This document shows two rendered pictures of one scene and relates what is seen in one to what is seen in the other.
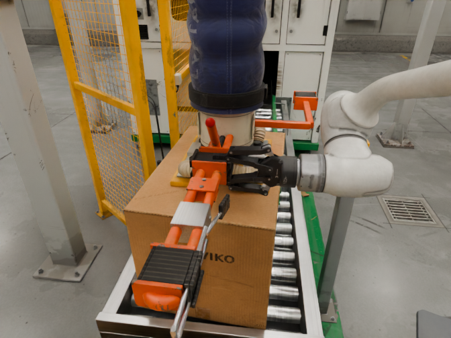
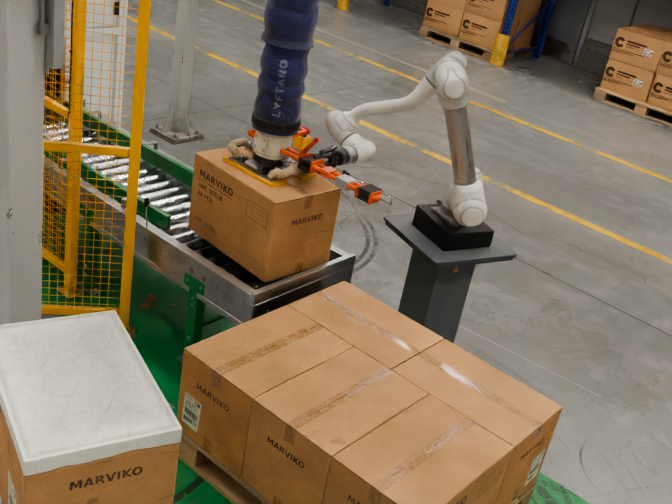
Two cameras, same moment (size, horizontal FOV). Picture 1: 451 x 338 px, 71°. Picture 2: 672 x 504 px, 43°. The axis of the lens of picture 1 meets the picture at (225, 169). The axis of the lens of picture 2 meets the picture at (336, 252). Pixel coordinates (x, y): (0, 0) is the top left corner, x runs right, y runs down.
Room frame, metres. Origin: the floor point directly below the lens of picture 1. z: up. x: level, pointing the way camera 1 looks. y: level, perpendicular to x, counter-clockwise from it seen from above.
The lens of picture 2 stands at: (-1.24, 3.05, 2.52)
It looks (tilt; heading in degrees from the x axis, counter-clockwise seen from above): 27 degrees down; 300
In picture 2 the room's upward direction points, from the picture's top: 11 degrees clockwise
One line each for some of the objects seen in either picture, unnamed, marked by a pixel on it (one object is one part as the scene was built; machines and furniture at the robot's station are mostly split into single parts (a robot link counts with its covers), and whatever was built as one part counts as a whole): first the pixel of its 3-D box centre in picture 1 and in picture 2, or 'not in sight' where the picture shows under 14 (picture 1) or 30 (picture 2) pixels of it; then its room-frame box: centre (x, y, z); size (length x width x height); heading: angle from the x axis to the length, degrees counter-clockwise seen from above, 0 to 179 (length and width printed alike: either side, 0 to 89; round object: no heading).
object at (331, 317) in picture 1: (320, 307); not in sight; (1.11, -0.51, 0.01); 0.15 x 0.15 x 0.03; 83
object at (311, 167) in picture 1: (308, 172); (346, 155); (0.65, -0.20, 1.12); 0.09 x 0.06 x 0.09; 173
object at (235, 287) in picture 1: (221, 211); (262, 208); (0.93, 0.01, 0.80); 0.60 x 0.40 x 0.40; 168
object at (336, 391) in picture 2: not in sight; (366, 416); (-0.04, 0.43, 0.34); 1.20 x 1.00 x 0.40; 173
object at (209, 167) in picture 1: (212, 164); (310, 163); (0.69, 0.03, 1.12); 0.10 x 0.08 x 0.06; 82
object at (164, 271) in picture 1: (166, 274); (367, 193); (0.34, 0.09, 1.12); 0.08 x 0.07 x 0.05; 172
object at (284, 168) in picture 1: (276, 171); (336, 158); (0.66, -0.12, 1.12); 0.09 x 0.07 x 0.08; 83
